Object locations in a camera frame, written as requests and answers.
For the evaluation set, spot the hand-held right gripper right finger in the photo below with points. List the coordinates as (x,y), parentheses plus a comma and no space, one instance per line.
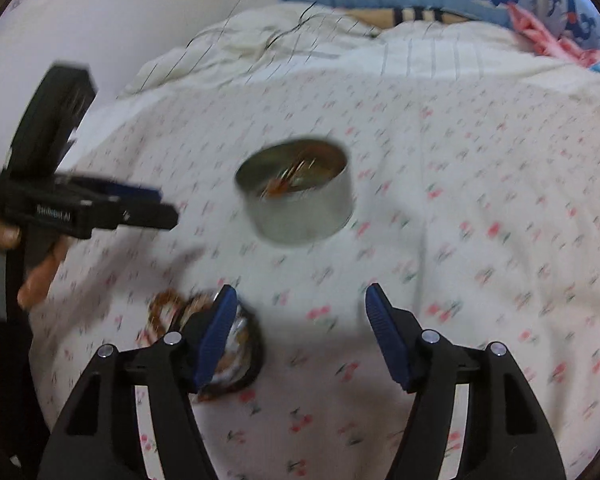
(385,330)

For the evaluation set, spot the person's dark clothing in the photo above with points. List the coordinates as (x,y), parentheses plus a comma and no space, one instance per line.
(5,390)

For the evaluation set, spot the navy tan striped pillow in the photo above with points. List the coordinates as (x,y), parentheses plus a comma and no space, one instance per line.
(375,16)

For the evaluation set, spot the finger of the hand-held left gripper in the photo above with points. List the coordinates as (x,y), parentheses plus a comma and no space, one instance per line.
(130,191)
(140,217)

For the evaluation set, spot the cherry print bedsheet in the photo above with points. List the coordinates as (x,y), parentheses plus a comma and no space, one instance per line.
(455,240)

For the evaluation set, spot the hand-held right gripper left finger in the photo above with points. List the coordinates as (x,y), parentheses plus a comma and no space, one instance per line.
(220,330)

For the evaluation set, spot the white striped quilt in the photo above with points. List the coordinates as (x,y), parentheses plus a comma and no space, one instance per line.
(405,50)

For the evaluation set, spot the round metal tin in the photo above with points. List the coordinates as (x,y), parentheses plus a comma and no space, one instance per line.
(300,210)

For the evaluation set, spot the pink cloth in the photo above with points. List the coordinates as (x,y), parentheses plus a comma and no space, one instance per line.
(545,35)

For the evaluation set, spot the person's left hand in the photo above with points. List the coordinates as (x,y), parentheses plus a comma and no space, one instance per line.
(37,280)

